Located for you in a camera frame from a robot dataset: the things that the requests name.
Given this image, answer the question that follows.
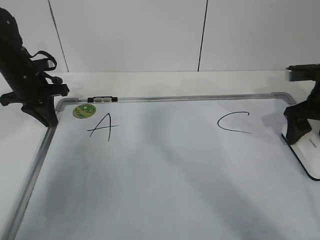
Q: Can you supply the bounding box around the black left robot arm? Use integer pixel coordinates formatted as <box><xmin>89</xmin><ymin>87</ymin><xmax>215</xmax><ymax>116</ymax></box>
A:
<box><xmin>0</xmin><ymin>8</ymin><xmax>70</xmax><ymax>127</ymax></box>

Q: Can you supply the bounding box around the round green sticker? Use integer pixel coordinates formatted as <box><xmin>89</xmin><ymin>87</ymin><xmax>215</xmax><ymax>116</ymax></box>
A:
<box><xmin>72</xmin><ymin>103</ymin><xmax>96</xmax><ymax>119</ymax></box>

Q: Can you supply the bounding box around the white board with aluminium frame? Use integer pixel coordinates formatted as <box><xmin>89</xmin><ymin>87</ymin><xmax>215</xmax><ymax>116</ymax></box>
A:
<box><xmin>3</xmin><ymin>92</ymin><xmax>320</xmax><ymax>240</ymax></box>

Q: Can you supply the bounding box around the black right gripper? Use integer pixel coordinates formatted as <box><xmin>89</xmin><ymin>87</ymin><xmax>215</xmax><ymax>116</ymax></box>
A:
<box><xmin>284</xmin><ymin>81</ymin><xmax>320</xmax><ymax>145</ymax></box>

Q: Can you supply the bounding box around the white board eraser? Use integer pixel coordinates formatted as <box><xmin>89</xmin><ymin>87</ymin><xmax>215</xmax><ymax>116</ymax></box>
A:
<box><xmin>281</xmin><ymin>120</ymin><xmax>320</xmax><ymax>181</ymax></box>

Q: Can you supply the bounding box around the black board hanger clip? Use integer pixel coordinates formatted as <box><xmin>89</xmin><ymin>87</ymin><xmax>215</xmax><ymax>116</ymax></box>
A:
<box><xmin>87</xmin><ymin>96</ymin><xmax>118</xmax><ymax>103</ymax></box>

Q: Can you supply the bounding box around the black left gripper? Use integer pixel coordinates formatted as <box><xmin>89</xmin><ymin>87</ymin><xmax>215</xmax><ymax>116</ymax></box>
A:
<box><xmin>0</xmin><ymin>83</ymin><xmax>70</xmax><ymax>127</ymax></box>

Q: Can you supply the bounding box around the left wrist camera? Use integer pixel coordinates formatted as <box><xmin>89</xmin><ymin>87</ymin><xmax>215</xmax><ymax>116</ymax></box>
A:
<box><xmin>29</xmin><ymin>50</ymin><xmax>57</xmax><ymax>71</ymax></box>

